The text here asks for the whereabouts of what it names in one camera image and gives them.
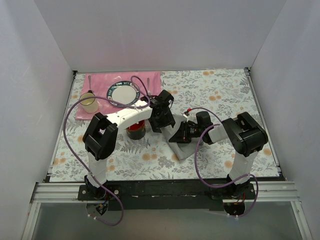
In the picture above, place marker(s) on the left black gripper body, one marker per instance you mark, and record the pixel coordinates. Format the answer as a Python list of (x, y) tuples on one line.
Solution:
[(162, 121)]

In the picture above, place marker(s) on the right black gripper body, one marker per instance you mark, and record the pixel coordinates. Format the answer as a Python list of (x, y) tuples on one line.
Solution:
[(183, 133)]

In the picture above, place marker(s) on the grey cloth napkin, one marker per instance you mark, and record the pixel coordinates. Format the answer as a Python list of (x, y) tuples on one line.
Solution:
[(182, 150)]

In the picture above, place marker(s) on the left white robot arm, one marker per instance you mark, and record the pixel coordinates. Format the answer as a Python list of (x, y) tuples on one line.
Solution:
[(101, 135)]

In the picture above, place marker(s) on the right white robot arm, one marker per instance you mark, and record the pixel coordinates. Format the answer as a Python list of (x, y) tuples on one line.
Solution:
[(246, 136)]

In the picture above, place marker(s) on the silver fork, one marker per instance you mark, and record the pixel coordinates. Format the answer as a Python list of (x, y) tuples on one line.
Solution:
[(148, 87)]

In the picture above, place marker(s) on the dark jar red lid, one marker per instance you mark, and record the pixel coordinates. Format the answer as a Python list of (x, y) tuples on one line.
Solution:
[(137, 131)]

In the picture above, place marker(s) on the floral tablecloth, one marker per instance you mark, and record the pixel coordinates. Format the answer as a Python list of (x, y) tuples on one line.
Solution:
[(226, 92)]

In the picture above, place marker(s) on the pink placemat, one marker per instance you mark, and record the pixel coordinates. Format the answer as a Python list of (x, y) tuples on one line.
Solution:
[(101, 82)]

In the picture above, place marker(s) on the white plate patterned rim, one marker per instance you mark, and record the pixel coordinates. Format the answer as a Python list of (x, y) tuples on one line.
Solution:
[(123, 93)]

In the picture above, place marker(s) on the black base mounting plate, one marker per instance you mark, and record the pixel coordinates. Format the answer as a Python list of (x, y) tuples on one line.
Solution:
[(164, 195)]

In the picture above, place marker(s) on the cream enamel mug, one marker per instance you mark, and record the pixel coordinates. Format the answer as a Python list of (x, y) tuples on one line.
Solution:
[(89, 103)]

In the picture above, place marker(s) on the silver spoon on placemat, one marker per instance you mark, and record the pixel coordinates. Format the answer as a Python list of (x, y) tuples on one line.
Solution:
[(89, 83)]

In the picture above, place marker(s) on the aluminium frame rail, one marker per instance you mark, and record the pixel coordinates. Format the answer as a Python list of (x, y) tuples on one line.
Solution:
[(67, 192)]

